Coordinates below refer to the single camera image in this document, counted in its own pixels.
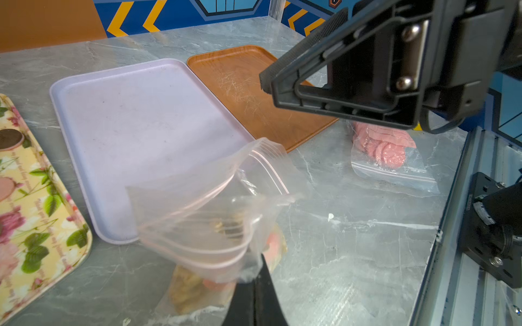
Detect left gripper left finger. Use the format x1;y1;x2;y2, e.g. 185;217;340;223
222;282;255;326

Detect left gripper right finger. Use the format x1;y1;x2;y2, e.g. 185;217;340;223
254;255;288;326

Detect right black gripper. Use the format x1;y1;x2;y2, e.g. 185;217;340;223
259;1;521;130

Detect ziploc bag mixed cookies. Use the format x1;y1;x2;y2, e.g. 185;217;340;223
126;138;309;315

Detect ziploc bag pink cookies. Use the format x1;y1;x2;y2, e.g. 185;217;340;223
348;122;440;198

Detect brown plastic tray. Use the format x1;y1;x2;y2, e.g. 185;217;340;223
187;45;337;152

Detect floral pattern tray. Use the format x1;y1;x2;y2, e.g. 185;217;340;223
1;95;93;325

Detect lavender plastic tray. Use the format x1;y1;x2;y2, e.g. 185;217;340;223
50;58;253;245

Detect aluminium front rail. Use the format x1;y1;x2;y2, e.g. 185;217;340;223
409;128;521;325

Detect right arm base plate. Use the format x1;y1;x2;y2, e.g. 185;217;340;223
459;173;521;289

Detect poured ring cookies pile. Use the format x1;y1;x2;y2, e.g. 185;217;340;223
0;128;25;151

